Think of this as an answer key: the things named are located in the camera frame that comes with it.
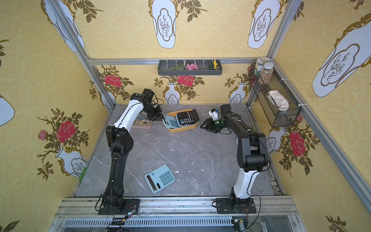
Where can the pink tray with plants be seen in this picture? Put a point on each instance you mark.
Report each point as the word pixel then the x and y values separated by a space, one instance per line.
pixel 142 122

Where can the yellow storage box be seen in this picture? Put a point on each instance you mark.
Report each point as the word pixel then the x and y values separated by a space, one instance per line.
pixel 180 129

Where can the glass jar patterned lid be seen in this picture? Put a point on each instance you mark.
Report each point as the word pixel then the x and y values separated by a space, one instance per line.
pixel 260 64

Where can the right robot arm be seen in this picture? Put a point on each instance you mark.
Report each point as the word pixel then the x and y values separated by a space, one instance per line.
pixel 251 155

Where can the small circuit board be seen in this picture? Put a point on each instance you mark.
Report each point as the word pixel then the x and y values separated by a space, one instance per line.
pixel 117 222

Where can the light blue calculator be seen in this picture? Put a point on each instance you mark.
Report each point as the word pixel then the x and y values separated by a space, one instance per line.
pixel 170 122
pixel 159 178

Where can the grey wall shelf tray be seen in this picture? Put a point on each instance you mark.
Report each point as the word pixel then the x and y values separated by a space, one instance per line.
pixel 177 67

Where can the large black calculator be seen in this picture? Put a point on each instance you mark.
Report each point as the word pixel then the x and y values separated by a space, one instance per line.
pixel 187 118

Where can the black wire wall basket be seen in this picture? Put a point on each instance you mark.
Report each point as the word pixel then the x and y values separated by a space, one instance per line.
pixel 275 117

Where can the pink artificial flower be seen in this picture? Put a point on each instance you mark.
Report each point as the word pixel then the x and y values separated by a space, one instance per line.
pixel 192 66

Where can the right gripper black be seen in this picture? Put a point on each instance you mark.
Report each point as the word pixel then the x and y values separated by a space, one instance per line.
pixel 213 125

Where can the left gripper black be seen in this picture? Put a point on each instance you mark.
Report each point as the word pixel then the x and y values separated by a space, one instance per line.
pixel 156 112

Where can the white crumpled cloth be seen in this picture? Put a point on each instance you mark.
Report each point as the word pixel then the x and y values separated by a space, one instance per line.
pixel 278 100

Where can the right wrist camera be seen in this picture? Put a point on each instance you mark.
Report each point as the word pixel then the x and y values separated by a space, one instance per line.
pixel 214 114

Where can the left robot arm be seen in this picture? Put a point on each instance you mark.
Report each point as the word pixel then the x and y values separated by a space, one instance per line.
pixel 121 143

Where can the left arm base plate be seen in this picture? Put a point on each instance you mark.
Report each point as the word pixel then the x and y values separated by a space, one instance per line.
pixel 122 207

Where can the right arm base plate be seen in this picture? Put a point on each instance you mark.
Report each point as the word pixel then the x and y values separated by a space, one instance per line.
pixel 234 206

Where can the glass jar with nuts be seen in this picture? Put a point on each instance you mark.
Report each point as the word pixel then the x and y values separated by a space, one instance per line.
pixel 266 73

